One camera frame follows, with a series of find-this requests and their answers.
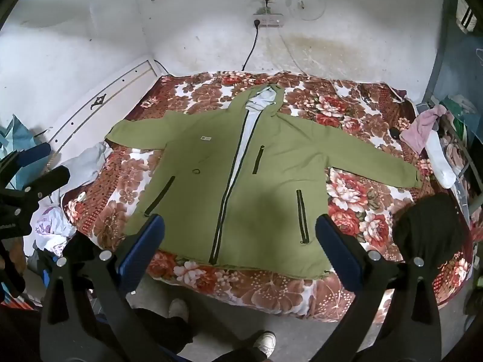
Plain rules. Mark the blue mosquito net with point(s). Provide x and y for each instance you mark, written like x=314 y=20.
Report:
x=17 y=137

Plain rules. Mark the black garment on bed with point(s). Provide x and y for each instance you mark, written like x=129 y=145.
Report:
x=430 y=229

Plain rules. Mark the pink cloth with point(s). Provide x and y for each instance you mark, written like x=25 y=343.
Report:
x=416 y=136

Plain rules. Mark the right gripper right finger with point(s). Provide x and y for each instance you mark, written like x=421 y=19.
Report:
x=411 y=329

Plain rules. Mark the white shoe left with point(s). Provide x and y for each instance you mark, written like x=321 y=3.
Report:
x=178 y=309

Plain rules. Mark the light blue cloth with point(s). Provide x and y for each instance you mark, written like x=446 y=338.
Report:
x=83 y=169

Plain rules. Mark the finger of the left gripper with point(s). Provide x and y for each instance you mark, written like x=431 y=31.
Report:
x=48 y=183
x=32 y=155

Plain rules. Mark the olive green jacket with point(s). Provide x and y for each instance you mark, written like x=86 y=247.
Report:
x=243 y=187

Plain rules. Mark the white wall power strip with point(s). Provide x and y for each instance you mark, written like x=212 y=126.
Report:
x=274 y=20

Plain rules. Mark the white bed headboard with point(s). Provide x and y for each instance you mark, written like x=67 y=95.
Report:
x=88 y=120

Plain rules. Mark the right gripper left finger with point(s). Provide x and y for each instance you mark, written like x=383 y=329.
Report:
x=86 y=316

